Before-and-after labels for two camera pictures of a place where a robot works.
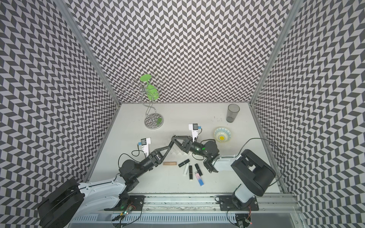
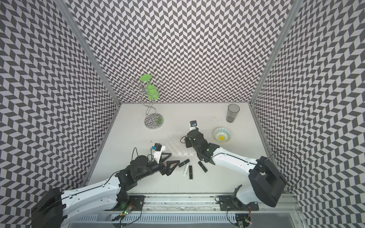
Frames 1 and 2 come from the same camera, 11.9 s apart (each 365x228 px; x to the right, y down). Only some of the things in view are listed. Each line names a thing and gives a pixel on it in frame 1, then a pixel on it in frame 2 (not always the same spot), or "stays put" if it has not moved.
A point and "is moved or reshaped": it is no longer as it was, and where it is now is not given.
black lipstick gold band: x=190 y=172 stays put
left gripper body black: x=152 y=161 → x=154 y=167
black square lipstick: x=198 y=169 is moved or reshaped
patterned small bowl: x=222 y=135 stays put
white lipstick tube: x=186 y=169 stays put
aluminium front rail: x=203 y=204 stays put
